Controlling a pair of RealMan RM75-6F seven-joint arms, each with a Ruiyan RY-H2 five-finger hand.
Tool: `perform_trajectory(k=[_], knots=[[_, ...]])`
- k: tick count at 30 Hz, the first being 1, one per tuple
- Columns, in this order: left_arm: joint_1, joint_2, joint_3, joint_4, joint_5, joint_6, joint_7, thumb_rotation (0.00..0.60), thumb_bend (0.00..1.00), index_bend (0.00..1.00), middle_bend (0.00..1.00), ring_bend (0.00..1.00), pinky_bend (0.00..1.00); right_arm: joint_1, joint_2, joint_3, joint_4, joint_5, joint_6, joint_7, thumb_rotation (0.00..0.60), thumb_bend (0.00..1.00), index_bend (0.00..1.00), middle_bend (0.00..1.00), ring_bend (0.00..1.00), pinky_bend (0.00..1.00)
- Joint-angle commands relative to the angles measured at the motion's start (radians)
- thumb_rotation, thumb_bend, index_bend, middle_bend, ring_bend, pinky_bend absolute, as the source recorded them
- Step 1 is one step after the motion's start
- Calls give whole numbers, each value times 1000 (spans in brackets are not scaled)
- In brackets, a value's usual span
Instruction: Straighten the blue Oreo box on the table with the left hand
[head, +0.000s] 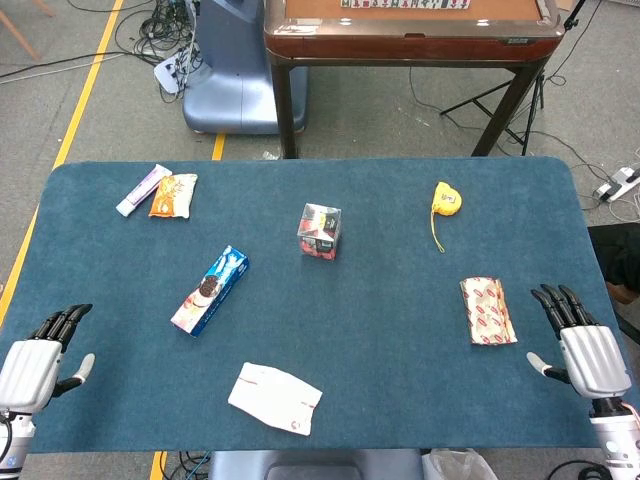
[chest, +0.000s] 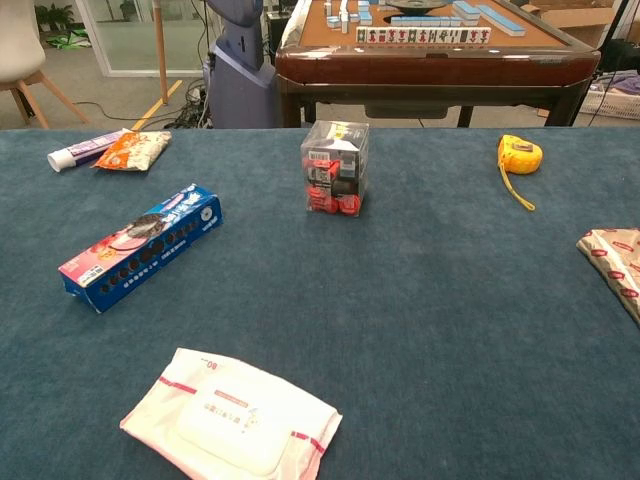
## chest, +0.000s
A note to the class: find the white purple toothpaste tube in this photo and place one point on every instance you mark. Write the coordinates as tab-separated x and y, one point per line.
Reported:
82	149

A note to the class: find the row of upright mahjong tiles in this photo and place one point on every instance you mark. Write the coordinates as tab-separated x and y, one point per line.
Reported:
423	35

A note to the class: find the brown mahjong table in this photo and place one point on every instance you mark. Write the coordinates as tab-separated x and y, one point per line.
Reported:
435	65

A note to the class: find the clear box of red items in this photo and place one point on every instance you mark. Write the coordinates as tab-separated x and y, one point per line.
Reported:
334	172

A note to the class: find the orange white snack bag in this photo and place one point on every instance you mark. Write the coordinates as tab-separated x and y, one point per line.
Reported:
132	149

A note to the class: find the beige red printed bag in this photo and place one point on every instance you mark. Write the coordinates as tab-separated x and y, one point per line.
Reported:
616	265

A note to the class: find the yellow tape measure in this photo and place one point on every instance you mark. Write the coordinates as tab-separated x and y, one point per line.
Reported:
520	154

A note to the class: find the blue cookie box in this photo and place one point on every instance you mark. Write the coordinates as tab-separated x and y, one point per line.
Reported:
145	247

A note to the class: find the white wet wipes pack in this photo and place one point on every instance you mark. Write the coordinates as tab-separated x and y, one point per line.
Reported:
235	420

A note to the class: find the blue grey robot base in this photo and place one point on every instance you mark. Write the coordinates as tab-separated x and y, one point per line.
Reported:
240	75

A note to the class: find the white chair with wooden legs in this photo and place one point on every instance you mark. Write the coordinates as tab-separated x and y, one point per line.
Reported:
22	55

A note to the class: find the cardboard box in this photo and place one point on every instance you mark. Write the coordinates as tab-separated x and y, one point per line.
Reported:
575	17

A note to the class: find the wooden pole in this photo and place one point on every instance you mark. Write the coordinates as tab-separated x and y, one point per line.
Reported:
160	50

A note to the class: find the white plastic basket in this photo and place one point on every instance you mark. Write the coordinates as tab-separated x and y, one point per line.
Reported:
610	102

